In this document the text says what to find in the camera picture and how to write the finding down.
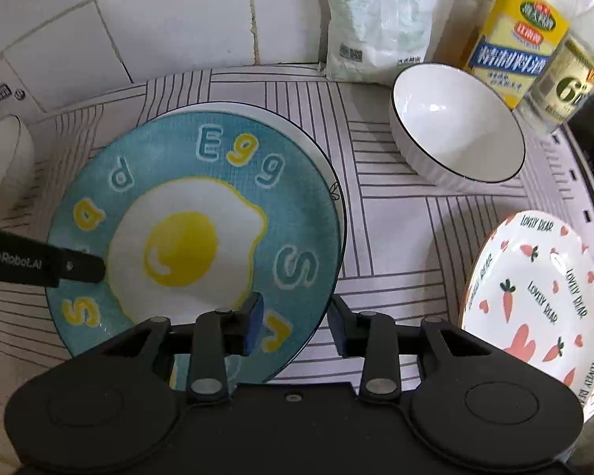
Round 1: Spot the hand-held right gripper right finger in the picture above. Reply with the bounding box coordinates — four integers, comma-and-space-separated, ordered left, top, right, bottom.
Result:
329, 297, 496, 401

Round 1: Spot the wall sticker label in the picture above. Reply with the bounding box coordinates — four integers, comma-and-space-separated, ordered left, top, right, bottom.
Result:
0, 79, 27, 108

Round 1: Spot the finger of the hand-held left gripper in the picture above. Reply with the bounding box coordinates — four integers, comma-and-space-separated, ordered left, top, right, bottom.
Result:
52, 246, 108, 286

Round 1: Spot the clear glass bottle yellow cap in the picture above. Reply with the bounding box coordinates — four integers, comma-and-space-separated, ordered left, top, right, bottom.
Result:
519, 0, 594, 135

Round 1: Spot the striped tablecloth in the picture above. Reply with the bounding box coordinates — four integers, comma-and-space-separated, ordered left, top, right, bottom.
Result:
0, 66, 594, 458

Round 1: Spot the white carrot print plate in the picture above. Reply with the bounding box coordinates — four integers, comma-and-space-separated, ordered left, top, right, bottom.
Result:
459, 210, 594, 424

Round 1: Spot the white bowl black rim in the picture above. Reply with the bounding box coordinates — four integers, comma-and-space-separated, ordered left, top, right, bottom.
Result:
389, 63, 527, 195
0, 114, 35, 221

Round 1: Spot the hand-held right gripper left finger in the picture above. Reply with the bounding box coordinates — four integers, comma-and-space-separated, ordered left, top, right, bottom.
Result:
86, 293, 265, 404

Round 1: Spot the blue fried egg plate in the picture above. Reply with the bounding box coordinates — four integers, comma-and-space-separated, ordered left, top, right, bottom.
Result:
44, 111, 345, 391

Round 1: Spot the white powder bag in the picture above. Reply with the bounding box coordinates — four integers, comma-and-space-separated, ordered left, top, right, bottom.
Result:
321, 0, 449, 86

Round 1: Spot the white plate dark rim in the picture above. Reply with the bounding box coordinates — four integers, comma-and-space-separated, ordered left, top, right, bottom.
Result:
148, 101, 351, 270

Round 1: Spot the yellow label bottle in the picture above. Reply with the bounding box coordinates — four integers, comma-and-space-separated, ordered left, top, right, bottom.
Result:
463, 0, 571, 110

